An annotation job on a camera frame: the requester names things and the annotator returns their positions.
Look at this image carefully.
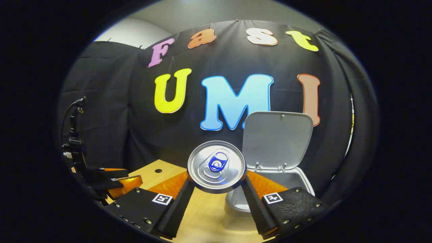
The silver pop can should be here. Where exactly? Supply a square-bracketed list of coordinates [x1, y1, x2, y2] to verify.
[187, 141, 247, 194]

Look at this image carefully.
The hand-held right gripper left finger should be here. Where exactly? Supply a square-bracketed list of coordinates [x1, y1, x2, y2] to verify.
[106, 171, 196, 240]

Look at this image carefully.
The wooden desktop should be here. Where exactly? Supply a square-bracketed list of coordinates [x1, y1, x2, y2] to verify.
[105, 159, 294, 243]

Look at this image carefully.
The black cable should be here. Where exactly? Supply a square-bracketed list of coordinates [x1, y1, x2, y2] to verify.
[61, 97, 85, 146]

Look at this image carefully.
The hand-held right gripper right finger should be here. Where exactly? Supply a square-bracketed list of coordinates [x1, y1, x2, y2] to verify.
[241, 170, 328, 240]

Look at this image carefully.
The white desktop garbage bin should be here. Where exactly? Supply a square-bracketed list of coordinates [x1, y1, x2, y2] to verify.
[225, 111, 316, 220]

